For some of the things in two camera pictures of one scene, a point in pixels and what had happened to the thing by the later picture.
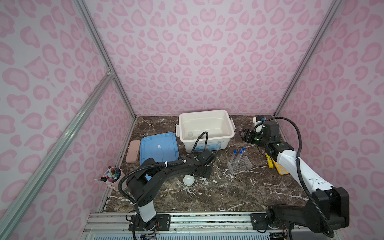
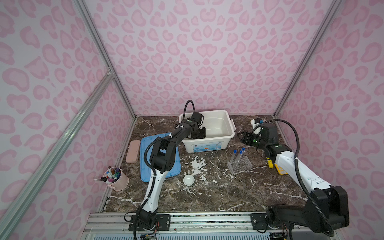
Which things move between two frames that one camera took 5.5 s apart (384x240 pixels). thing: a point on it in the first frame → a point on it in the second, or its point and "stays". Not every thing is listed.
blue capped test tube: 235,152 stays
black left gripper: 208,174 → 202,135
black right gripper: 249,133 stays
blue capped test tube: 240,155 stays
